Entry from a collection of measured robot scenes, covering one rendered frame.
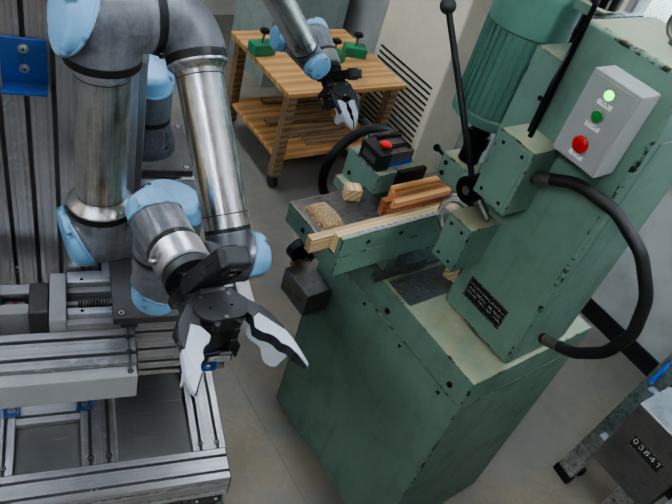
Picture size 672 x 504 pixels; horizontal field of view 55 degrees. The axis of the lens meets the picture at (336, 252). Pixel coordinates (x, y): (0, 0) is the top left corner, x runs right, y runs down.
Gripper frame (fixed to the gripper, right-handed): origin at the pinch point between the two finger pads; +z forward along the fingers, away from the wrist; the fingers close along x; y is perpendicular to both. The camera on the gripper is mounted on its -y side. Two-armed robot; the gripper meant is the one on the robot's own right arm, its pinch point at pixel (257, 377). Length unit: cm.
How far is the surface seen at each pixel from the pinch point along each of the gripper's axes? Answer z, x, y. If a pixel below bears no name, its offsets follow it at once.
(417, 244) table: -45, -78, 27
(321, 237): -47, -48, 23
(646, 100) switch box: -12, -67, -33
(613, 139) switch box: -12, -67, -26
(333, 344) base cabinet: -49, -73, 68
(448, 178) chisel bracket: -50, -83, 10
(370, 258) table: -44, -63, 29
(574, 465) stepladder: 2, -156, 95
